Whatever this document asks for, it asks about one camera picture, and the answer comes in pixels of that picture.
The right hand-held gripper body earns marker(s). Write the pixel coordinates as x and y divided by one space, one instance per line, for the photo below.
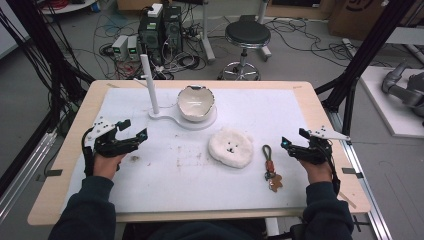
316 148

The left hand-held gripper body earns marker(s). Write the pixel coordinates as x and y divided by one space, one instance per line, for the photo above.
107 145

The person's left hand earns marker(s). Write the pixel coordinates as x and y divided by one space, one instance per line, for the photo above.
105 166

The person's right hand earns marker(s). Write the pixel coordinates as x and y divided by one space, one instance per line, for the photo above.
316 171

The wooden table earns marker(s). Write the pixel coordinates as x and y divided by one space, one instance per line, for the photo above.
66 156

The fluffy white bear pouch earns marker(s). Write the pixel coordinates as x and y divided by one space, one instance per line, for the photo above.
230 148

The white ceramic bowl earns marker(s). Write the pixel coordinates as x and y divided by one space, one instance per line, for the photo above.
195 101

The white table mat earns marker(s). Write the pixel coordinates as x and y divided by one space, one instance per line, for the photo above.
186 180

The grey power supply unit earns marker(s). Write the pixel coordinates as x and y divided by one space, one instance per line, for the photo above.
120 48
133 48

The white platform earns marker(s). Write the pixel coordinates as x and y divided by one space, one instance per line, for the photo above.
383 110

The electronics boxes on floor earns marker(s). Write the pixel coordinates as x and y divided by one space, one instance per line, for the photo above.
186 61

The black computer tower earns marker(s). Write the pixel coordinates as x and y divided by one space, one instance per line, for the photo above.
173 30
150 36

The grey desk leg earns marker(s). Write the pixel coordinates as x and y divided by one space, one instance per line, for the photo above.
206 36
263 40

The person's torso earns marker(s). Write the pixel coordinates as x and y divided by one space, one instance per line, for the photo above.
200 231

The black round stool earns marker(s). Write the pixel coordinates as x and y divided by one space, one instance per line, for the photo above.
247 35

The white box on computer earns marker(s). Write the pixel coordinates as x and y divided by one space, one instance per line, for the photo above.
155 10

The cardboard box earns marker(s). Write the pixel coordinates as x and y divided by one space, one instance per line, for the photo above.
360 16

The white stand with post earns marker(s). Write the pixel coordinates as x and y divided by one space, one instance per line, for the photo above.
152 87

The aluminium rail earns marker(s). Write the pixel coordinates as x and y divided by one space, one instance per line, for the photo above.
23 180
366 186

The black frame post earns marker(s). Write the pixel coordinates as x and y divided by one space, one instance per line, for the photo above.
43 43
366 50

